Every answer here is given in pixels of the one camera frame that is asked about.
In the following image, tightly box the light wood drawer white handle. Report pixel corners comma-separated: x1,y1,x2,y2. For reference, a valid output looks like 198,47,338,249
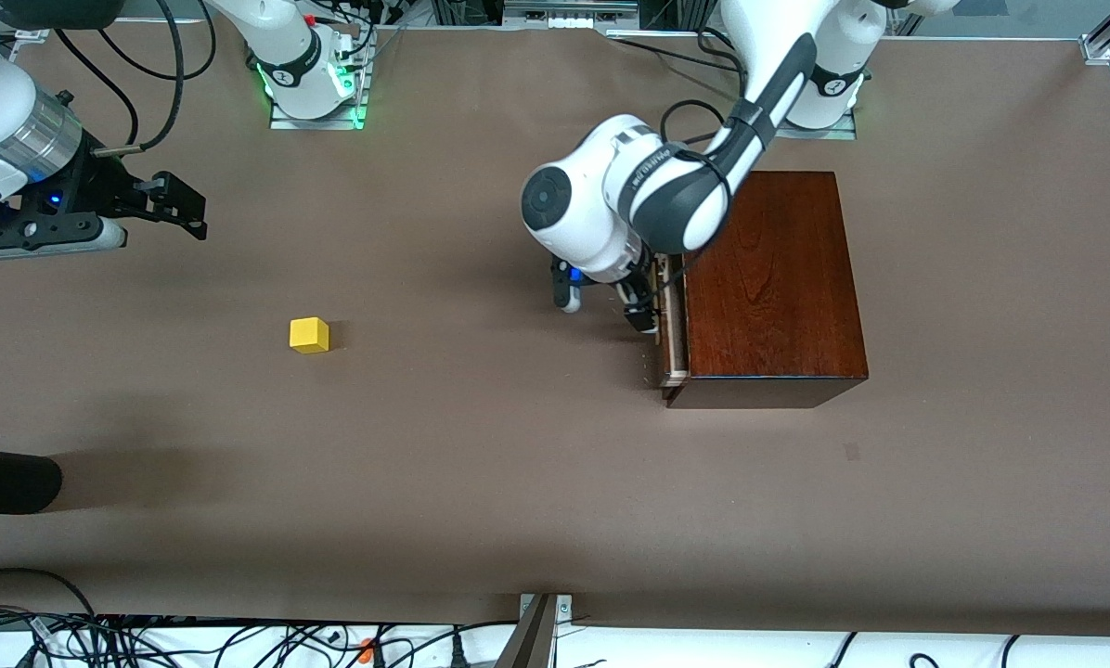
631,252,691,390

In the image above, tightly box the yellow block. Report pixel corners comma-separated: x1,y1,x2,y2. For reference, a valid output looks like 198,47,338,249
289,316,331,355

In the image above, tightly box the dark brown wooden cabinet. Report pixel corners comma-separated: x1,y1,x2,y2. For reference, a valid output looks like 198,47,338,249
662,170,870,410

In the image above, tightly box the white power strip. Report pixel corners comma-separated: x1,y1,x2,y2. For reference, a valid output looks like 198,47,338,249
502,0,640,34

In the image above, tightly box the black padded cylinder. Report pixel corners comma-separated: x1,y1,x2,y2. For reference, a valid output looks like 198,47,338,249
0,446,63,515

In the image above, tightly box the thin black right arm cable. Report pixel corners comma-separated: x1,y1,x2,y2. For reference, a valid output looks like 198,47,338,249
54,0,218,123

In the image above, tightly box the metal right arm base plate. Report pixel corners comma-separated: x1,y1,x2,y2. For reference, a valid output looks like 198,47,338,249
268,37,370,132

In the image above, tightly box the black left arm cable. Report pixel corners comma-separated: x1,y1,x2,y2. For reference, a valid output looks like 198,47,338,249
659,96,751,279

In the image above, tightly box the black cable along table edge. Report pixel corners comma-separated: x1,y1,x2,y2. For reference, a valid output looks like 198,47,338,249
609,28,746,77

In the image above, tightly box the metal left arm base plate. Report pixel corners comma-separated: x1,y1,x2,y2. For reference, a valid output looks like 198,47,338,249
768,93,858,141

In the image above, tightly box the metal table edge bracket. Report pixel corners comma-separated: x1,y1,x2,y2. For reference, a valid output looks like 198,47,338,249
495,593,574,668

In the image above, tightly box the black floor cable loop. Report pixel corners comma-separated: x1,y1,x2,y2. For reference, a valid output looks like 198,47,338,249
0,567,103,668

